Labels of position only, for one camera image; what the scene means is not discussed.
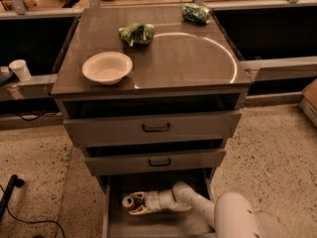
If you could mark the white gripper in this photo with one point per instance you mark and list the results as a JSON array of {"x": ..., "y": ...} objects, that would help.
[{"x": 152, "y": 201}]

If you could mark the orange coke can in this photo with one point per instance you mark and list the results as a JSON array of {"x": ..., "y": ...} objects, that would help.
[{"x": 128, "y": 203}]

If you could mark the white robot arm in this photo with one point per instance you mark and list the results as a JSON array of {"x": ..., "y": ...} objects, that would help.
[{"x": 231, "y": 215}]

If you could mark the open bottom drawer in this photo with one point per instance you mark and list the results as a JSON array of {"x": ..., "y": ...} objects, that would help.
[{"x": 166, "y": 223}]

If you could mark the grey drawer cabinet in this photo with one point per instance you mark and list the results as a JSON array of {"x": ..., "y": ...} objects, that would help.
[{"x": 187, "y": 76}]

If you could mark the black stand on floor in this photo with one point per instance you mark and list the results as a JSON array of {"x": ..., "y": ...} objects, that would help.
[{"x": 13, "y": 182}]

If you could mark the white plastic bowl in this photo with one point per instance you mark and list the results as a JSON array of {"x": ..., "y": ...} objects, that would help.
[{"x": 107, "y": 68}]

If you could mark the green chip bag centre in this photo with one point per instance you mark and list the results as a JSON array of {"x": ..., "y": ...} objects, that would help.
[{"x": 137, "y": 34}]

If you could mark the green chip bag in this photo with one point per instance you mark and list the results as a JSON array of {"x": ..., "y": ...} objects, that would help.
[
  {"x": 194, "y": 13},
  {"x": 137, "y": 34}
]

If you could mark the white paper cup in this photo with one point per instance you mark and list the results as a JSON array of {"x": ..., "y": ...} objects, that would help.
[{"x": 19, "y": 67}]

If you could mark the dark round plate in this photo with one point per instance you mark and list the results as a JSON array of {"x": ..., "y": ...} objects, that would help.
[{"x": 6, "y": 74}]

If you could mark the cardboard box on floor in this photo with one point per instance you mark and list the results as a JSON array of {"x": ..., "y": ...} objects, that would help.
[{"x": 308, "y": 104}]

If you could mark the green chip bag rear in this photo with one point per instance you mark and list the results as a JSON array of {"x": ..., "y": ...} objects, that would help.
[{"x": 194, "y": 13}]

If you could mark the middle drawer black handle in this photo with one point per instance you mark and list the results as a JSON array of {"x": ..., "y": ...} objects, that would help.
[{"x": 159, "y": 163}]

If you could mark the drawer black handle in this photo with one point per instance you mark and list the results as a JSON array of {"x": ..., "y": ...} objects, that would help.
[
  {"x": 155, "y": 129},
  {"x": 159, "y": 163}
]

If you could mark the top drawer black handle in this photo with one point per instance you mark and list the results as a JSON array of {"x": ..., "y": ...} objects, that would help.
[{"x": 155, "y": 129}]

